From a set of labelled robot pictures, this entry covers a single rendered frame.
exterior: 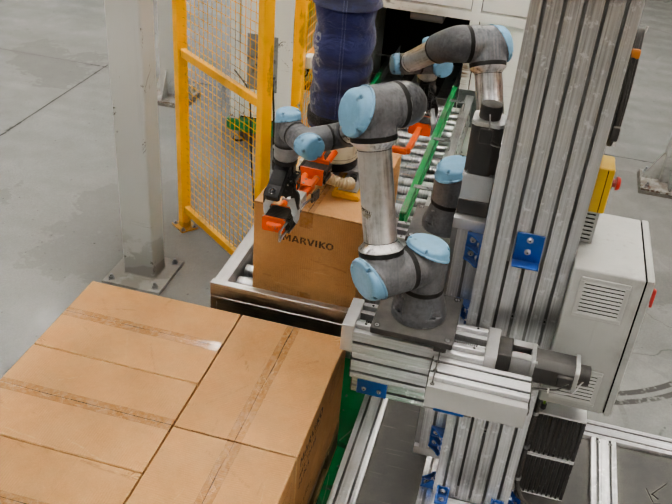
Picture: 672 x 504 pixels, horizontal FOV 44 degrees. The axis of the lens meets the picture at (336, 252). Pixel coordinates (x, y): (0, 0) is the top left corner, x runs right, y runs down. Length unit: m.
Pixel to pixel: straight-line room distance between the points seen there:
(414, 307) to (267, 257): 0.96
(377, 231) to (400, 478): 1.17
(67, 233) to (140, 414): 2.10
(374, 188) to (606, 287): 0.68
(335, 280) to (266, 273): 0.27
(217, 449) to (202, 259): 1.93
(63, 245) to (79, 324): 1.51
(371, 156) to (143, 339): 1.27
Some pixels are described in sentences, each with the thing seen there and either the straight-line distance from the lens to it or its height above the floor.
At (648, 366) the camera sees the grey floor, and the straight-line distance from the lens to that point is 4.10.
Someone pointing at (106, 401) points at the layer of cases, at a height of 0.54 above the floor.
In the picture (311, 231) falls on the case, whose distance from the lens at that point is 2.91.
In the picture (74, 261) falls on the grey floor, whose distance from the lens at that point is 4.38.
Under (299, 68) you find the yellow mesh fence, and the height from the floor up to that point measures 1.01.
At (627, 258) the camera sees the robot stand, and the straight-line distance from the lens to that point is 2.36.
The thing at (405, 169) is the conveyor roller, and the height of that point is 0.55.
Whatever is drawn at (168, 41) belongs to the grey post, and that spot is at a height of 0.43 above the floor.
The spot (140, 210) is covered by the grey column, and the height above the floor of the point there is 0.39.
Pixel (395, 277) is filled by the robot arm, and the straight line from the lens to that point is 2.08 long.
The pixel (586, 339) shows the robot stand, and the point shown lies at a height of 1.01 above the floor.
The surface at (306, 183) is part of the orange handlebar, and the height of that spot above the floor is 1.10.
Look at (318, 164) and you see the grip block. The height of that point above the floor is 1.10.
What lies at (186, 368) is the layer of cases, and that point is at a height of 0.54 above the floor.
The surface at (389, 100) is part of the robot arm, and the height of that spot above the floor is 1.64.
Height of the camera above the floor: 2.38
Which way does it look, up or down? 33 degrees down
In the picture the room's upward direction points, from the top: 5 degrees clockwise
